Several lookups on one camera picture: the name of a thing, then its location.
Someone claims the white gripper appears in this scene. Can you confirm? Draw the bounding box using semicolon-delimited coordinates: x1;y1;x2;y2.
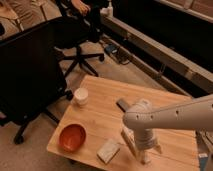
134;129;162;157

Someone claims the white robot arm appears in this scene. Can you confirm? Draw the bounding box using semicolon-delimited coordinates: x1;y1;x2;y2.
123;94;213;151

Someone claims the white spray bottle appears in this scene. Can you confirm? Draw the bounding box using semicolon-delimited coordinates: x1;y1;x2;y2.
100;0;113;17

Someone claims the red bowl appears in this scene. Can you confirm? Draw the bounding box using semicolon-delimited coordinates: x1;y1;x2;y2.
59;124;86;152

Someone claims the white cup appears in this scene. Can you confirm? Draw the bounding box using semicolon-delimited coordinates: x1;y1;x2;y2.
74;88;89;106

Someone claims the blue power strip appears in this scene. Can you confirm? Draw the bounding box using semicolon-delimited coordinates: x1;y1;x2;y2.
104;44;118;55

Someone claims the black office chair near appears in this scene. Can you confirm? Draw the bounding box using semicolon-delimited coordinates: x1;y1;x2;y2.
0;22;73;144

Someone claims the black office chair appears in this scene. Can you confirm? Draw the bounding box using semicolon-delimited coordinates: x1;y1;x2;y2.
54;0;108;77
0;22;73;144

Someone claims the black office chair far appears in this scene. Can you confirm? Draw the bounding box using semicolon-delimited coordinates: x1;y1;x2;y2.
54;0;108;77

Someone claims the long metal rail bench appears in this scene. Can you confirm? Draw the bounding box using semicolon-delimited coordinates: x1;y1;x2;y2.
102;0;213;94

